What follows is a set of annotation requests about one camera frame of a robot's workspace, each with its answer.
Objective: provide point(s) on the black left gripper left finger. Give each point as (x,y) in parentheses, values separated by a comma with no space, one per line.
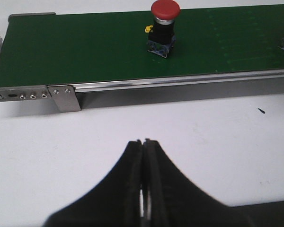
(114,202)

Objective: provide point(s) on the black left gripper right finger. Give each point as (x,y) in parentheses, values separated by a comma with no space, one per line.
(170,199)

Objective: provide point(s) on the red mushroom push button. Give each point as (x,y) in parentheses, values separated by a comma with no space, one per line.
(161,35)

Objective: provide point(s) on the metal left conveyor bracket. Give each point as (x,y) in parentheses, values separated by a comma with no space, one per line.
(65,98)

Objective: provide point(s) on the aluminium conveyor frame rail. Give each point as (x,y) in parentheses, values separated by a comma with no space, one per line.
(156,81)

